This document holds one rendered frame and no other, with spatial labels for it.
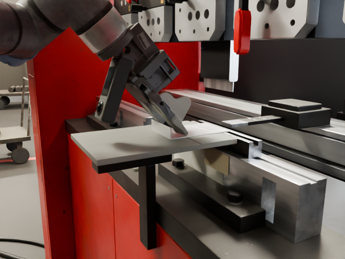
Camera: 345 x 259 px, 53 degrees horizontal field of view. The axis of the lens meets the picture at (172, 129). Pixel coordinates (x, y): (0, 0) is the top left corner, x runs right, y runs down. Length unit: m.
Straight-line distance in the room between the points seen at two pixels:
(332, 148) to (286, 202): 0.29
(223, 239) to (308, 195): 0.14
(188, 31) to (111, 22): 0.20
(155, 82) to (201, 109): 0.60
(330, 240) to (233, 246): 0.15
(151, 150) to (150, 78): 0.13
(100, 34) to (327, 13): 0.33
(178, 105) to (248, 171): 0.17
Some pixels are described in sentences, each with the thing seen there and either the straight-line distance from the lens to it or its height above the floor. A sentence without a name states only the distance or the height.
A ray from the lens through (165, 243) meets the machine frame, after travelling 0.68.
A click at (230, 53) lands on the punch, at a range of 0.66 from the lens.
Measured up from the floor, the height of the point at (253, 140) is 1.00.
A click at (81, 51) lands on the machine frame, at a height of 1.15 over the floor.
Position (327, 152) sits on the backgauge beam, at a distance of 0.83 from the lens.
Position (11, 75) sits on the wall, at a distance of 8.21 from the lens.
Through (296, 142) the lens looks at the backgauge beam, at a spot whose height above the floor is 0.94.
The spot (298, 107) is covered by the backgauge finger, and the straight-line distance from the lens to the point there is 0.82.
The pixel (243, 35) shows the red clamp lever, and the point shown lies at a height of 1.18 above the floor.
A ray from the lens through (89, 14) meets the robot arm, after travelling 0.56.
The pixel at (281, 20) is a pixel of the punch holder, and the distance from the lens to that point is 0.52.
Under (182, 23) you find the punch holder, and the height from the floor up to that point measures 1.21.
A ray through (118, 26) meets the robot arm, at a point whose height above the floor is 1.19.
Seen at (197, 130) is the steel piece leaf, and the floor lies 1.00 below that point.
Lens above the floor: 1.16
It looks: 14 degrees down
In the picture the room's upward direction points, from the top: straight up
